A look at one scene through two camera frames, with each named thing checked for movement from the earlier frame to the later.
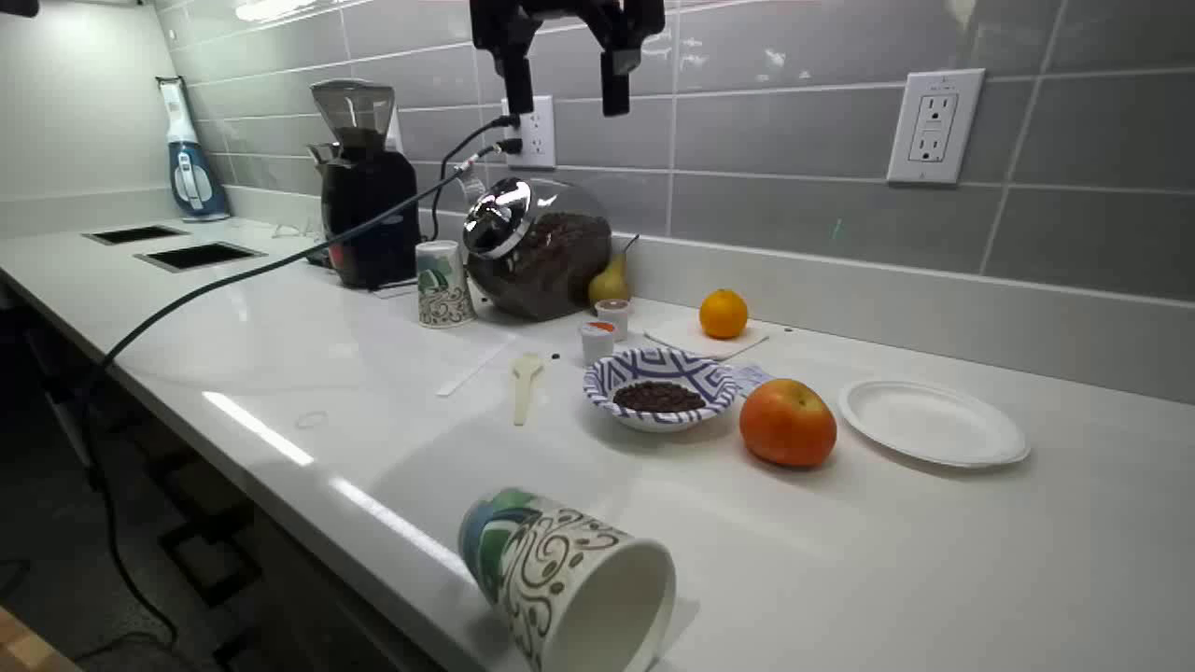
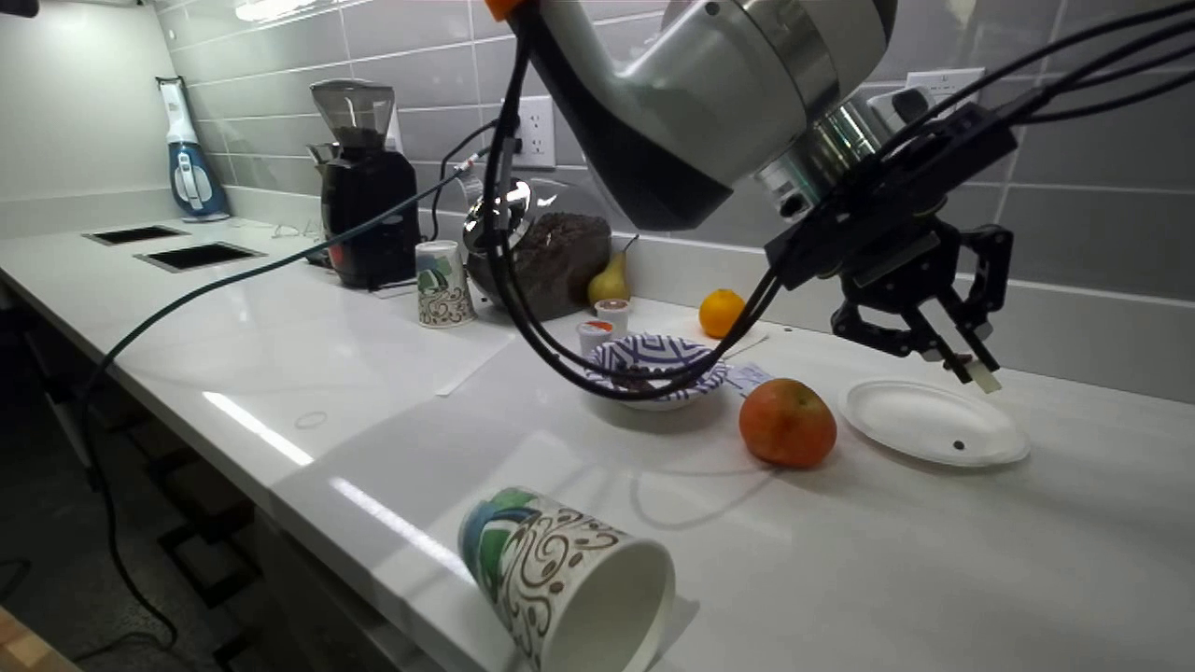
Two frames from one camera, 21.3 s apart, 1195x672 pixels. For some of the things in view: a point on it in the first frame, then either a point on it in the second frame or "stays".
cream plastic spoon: [524, 375] -> [986, 379]
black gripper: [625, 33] -> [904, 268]
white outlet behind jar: [534, 130] stays
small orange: [721, 313] stays
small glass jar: [443, 280] stays
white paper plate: [931, 422] stays
